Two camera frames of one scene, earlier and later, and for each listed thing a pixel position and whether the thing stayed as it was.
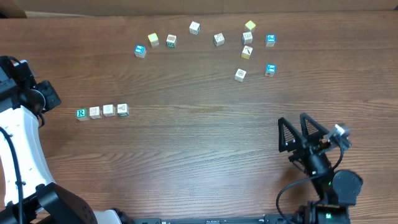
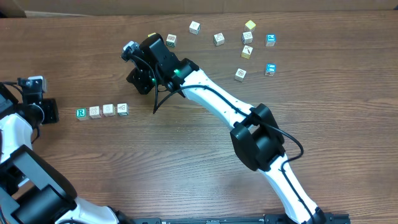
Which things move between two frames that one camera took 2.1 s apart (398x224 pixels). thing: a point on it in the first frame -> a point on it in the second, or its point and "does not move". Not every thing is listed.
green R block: x=81 y=114 does not move
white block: x=94 y=112 does not move
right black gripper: x=303 y=146 -> x=137 y=77
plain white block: x=109 y=110 does not move
